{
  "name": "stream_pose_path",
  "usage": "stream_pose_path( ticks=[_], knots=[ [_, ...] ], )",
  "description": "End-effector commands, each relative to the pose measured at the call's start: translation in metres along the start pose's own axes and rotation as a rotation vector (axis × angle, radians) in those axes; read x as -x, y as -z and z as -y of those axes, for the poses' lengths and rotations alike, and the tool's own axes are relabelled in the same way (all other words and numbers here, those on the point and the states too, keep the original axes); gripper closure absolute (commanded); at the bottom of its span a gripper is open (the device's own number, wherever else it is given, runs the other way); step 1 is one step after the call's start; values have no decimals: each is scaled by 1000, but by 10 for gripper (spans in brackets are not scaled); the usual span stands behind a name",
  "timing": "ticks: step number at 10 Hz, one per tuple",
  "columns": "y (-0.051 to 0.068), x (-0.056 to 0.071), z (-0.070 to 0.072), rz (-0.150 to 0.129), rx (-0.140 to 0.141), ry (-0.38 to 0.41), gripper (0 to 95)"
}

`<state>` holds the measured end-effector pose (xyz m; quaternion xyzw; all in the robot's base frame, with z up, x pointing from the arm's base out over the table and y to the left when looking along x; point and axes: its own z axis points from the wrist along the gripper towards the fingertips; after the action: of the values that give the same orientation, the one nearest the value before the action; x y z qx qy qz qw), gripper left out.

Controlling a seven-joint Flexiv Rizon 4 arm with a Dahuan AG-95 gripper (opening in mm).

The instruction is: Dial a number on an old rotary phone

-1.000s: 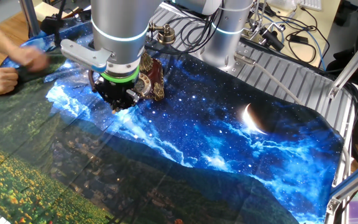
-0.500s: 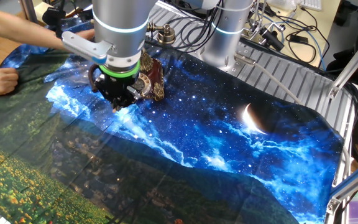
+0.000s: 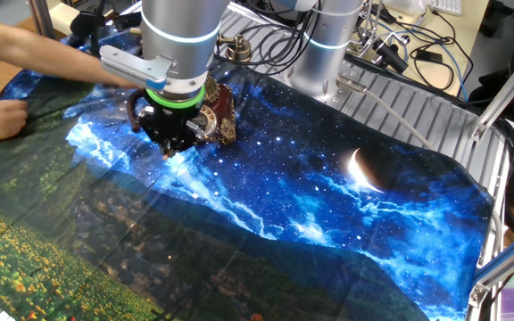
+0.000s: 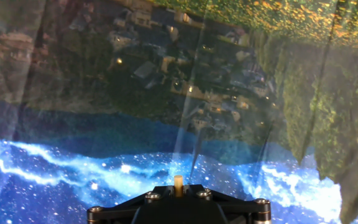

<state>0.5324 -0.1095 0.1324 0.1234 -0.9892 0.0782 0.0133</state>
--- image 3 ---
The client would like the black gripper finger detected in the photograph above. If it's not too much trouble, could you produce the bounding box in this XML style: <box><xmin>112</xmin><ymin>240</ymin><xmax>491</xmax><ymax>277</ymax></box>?
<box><xmin>171</xmin><ymin>131</ymin><xmax>201</xmax><ymax>155</ymax></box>
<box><xmin>152</xmin><ymin>132</ymin><xmax>174</xmax><ymax>155</ymax></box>

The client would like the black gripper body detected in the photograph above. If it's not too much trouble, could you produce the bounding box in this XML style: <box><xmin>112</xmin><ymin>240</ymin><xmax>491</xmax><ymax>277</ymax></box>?
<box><xmin>138</xmin><ymin>103</ymin><xmax>205</xmax><ymax>143</ymax></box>

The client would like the red gold rotary phone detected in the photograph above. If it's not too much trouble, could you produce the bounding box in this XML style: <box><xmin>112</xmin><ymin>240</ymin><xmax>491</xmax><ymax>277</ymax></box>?
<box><xmin>194</xmin><ymin>75</ymin><xmax>238</xmax><ymax>146</ymax></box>

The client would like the person's left forearm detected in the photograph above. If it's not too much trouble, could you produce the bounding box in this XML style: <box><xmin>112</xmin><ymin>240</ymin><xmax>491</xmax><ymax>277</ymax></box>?
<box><xmin>0</xmin><ymin>16</ymin><xmax>106</xmax><ymax>86</ymax></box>

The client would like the brass phone handset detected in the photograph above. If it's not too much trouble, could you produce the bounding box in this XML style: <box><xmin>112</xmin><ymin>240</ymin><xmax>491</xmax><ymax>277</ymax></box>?
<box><xmin>215</xmin><ymin>33</ymin><xmax>254</xmax><ymax>64</ymax></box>

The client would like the person's left hand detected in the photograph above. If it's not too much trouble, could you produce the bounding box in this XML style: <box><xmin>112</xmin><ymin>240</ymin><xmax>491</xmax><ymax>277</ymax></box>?
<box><xmin>100</xmin><ymin>69</ymin><xmax>138</xmax><ymax>89</ymax></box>

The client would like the night sky landscape printed cloth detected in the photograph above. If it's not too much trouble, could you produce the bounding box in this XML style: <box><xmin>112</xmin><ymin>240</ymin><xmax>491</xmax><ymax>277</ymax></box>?
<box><xmin>0</xmin><ymin>26</ymin><xmax>495</xmax><ymax>321</ymax></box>

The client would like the beige foam block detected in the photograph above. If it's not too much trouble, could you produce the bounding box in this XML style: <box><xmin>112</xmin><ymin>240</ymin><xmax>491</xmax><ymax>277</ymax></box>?
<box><xmin>48</xmin><ymin>1</ymin><xmax>94</xmax><ymax>36</ymax></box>

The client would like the silver tripod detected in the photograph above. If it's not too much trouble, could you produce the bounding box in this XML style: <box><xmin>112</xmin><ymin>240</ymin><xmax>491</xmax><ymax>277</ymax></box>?
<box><xmin>353</xmin><ymin>0</ymin><xmax>402</xmax><ymax>59</ymax></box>

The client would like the black power adapter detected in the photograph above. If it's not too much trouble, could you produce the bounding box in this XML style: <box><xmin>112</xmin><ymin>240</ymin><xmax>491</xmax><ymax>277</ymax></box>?
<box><xmin>416</xmin><ymin>48</ymin><xmax>444</xmax><ymax>64</ymax></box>

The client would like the white keyboard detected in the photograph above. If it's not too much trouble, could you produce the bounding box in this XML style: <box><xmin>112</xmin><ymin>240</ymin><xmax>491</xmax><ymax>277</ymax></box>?
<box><xmin>428</xmin><ymin>0</ymin><xmax>463</xmax><ymax>17</ymax></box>

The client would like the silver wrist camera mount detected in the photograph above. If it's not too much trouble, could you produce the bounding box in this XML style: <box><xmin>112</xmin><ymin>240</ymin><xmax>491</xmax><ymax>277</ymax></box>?
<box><xmin>99</xmin><ymin>44</ymin><xmax>176</xmax><ymax>93</ymax></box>

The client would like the black cable bundle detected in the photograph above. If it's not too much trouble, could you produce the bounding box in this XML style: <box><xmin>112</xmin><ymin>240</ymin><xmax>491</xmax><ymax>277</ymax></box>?
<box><xmin>220</xmin><ymin>0</ymin><xmax>326</xmax><ymax>69</ymax></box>

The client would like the aluminium frame post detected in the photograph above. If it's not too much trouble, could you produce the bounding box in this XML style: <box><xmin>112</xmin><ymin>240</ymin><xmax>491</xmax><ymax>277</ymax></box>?
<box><xmin>27</xmin><ymin>0</ymin><xmax>58</xmax><ymax>41</ymax></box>

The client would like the grey hose with metal fitting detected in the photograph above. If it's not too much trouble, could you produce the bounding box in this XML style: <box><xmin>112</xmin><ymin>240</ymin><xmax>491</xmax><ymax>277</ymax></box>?
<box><xmin>336</xmin><ymin>74</ymin><xmax>437</xmax><ymax>151</ymax></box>

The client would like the black camera on mount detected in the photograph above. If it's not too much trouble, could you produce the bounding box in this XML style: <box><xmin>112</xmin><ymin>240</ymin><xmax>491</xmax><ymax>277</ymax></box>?
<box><xmin>369</xmin><ymin>37</ymin><xmax>410</xmax><ymax>75</ymax></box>

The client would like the blue desk cable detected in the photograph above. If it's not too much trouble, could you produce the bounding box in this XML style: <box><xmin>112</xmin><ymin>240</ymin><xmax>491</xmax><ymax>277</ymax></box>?
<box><xmin>437</xmin><ymin>40</ymin><xmax>470</xmax><ymax>103</ymax></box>

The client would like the black desk cable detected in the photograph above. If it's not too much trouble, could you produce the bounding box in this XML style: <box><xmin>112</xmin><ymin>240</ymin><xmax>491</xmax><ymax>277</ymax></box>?
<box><xmin>410</xmin><ymin>11</ymin><xmax>476</xmax><ymax>93</ymax></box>

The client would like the slanted aluminium frame profile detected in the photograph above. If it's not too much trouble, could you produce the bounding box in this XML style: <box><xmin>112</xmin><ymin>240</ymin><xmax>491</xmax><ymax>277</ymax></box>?
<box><xmin>469</xmin><ymin>43</ymin><xmax>514</xmax><ymax>144</ymax></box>

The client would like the blue silver frame profile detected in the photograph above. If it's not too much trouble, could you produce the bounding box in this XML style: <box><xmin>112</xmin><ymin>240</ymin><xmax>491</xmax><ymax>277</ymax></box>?
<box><xmin>464</xmin><ymin>225</ymin><xmax>514</xmax><ymax>321</ymax></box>

